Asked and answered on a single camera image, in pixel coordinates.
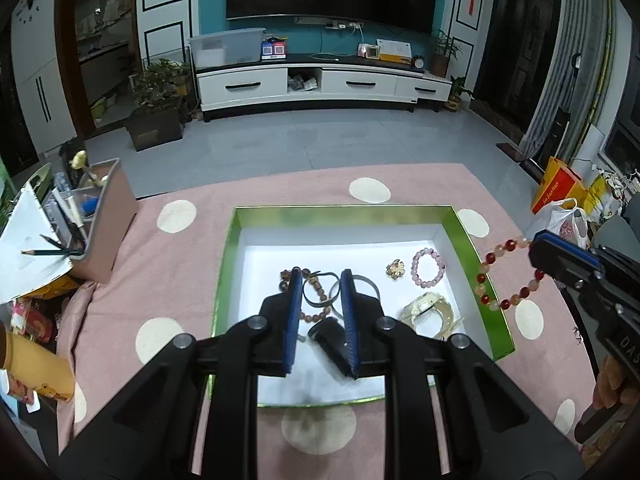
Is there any large leafy green plant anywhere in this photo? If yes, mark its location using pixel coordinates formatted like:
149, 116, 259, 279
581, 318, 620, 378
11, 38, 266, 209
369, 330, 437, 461
131, 59, 193, 111

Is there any white paper sheet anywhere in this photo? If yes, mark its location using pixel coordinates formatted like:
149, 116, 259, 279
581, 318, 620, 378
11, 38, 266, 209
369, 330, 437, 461
0, 185, 73, 303

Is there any white plastic bag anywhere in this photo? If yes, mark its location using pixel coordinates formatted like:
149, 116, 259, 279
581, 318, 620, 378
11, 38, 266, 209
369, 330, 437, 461
537, 198, 591, 251

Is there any yellow shopping bag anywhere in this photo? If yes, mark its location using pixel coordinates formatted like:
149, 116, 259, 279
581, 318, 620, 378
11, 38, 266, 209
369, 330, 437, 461
582, 172, 626, 226

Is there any red and pink bead bracelet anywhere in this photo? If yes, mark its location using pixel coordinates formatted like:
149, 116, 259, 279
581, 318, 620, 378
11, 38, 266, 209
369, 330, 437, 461
475, 236, 548, 311

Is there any clear plastic storage box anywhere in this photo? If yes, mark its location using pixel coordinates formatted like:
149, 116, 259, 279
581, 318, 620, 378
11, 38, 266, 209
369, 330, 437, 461
187, 27, 266, 71

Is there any orange yellow paper bag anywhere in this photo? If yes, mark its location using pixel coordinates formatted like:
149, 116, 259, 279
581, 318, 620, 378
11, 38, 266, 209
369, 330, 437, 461
531, 156, 588, 216

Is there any small reddish-brown bead bracelet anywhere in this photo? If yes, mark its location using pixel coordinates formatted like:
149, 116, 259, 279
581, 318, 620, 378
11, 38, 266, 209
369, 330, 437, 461
299, 280, 335, 325

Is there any pink polka dot blanket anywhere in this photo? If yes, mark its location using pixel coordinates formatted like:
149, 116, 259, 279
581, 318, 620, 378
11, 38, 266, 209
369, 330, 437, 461
55, 162, 601, 480

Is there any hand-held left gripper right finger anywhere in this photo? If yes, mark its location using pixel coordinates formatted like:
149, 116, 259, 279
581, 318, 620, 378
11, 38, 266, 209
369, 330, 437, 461
340, 269, 586, 480

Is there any person's right hand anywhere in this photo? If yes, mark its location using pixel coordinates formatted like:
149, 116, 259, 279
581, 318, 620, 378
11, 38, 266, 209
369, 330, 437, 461
592, 357, 633, 411

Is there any thin black bangle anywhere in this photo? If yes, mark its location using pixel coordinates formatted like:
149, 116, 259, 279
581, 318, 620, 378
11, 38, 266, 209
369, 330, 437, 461
302, 270, 341, 308

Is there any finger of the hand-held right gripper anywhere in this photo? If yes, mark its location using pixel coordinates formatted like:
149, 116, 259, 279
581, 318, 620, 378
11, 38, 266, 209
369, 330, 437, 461
532, 230, 603, 270
529, 241, 601, 291

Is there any green box with white inside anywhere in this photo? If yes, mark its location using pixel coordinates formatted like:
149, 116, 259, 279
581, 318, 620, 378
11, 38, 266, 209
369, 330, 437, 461
209, 204, 516, 408

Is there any white tall cabinet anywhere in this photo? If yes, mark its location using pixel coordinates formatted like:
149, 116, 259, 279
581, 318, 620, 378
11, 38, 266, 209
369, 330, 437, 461
10, 0, 76, 156

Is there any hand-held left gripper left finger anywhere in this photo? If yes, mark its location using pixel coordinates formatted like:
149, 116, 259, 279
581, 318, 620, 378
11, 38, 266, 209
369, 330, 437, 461
57, 269, 305, 480

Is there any small floor potted plant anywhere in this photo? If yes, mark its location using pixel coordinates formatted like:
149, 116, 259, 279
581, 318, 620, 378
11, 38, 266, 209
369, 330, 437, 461
447, 76, 473, 112

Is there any grey striped curtain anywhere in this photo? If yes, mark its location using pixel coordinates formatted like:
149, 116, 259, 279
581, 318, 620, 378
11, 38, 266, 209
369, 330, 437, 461
520, 0, 631, 161

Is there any yellow-headed wooden stick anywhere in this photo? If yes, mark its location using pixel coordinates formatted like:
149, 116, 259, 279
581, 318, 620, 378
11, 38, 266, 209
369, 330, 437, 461
70, 151, 98, 186

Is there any white and yellow desk calendar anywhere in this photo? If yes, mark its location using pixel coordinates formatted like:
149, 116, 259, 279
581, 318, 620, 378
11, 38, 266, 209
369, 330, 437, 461
376, 38, 413, 64

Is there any black wristwatch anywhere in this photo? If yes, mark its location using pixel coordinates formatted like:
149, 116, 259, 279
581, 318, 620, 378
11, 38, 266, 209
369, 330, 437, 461
307, 317, 351, 376

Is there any white television cabinet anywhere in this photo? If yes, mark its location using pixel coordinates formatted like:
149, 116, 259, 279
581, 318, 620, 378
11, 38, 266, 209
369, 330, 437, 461
194, 52, 453, 123

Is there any dark wooden door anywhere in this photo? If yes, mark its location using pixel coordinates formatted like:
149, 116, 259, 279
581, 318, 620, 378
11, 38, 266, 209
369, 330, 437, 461
472, 0, 563, 136

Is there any pink desk organizer with tools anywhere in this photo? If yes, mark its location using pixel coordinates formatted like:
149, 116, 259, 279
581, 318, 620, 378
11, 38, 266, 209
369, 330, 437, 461
42, 157, 140, 285

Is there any red printed box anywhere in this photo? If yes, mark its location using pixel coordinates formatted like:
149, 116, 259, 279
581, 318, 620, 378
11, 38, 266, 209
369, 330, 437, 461
15, 300, 53, 343

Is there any cream translucent wristwatch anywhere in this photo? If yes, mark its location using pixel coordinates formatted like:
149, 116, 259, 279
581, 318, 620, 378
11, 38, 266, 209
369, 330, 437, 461
398, 292, 466, 343

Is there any dark rectangular planter box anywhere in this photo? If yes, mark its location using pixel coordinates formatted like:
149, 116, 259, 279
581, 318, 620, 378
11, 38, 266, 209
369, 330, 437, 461
125, 105, 183, 152

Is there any yellow snack packet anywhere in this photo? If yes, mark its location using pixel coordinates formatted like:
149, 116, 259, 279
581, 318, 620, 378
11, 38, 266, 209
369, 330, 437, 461
0, 330, 76, 403

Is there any potted plant in brown pot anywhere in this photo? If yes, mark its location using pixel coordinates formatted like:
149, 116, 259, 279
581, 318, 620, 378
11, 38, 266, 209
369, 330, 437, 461
430, 29, 463, 78

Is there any pale pink bead bracelet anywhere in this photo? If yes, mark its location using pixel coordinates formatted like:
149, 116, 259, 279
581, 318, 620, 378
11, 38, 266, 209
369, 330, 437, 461
411, 248, 447, 288

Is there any black bag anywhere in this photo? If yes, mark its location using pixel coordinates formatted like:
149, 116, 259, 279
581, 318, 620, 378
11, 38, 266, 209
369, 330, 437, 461
59, 136, 88, 186

